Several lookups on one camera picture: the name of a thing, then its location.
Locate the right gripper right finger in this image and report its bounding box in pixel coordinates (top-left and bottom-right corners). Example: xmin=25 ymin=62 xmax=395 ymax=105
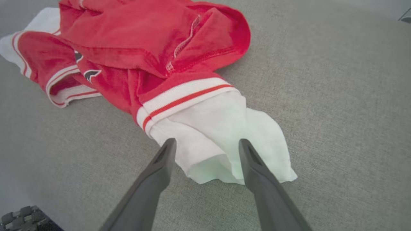
xmin=238 ymin=139 xmax=313 ymax=231

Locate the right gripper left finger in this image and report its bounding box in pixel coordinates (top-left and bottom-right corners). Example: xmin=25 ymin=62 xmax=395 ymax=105
xmin=100 ymin=138 xmax=177 ymax=231

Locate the red and white jersey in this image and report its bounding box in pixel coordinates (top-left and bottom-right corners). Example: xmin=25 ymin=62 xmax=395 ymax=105
xmin=0 ymin=0 xmax=298 ymax=185

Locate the dark grey woven basket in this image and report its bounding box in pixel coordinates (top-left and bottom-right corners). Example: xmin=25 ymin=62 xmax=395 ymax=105
xmin=0 ymin=205 xmax=63 ymax=231

